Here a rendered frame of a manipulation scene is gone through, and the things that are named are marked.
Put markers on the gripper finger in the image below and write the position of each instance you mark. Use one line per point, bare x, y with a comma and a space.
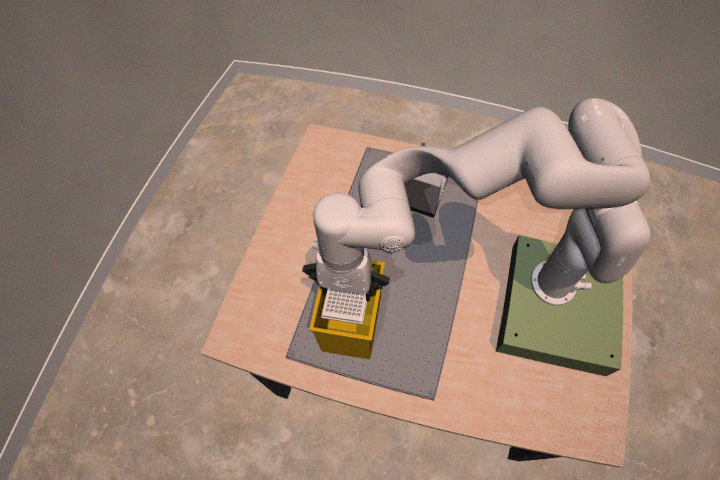
310, 269
380, 281

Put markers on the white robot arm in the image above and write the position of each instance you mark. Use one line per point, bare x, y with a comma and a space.
534, 145

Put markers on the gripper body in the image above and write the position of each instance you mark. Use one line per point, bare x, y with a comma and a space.
357, 280

